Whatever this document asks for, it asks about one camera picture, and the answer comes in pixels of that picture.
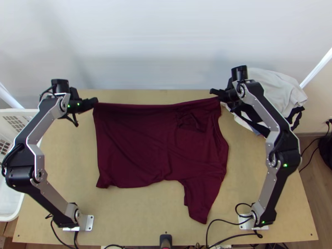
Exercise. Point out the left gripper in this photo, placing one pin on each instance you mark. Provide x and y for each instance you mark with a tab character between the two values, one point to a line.
83	105

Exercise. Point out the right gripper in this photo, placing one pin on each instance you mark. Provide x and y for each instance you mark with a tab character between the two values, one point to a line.
228	94

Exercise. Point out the maroon t-shirt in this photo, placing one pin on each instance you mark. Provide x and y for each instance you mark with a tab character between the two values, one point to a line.
155	145

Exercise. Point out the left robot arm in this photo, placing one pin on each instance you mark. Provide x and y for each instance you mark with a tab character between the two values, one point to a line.
36	129

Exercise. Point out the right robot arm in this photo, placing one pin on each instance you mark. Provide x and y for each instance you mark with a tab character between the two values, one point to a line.
259	109

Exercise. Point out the pile of folded clothes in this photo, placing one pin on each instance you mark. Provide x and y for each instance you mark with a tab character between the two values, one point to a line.
280	88

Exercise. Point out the white pole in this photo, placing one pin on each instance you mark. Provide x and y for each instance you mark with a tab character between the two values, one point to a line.
316	67
10	97

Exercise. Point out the white laundry basket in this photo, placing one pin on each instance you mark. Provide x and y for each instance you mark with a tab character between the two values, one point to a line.
10	122

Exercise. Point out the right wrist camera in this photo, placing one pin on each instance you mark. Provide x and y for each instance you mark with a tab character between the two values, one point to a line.
229	83

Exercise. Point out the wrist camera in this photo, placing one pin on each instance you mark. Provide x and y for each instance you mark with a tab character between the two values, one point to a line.
74	94
229	83

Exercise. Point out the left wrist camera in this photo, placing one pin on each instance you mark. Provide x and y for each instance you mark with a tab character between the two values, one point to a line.
74	94

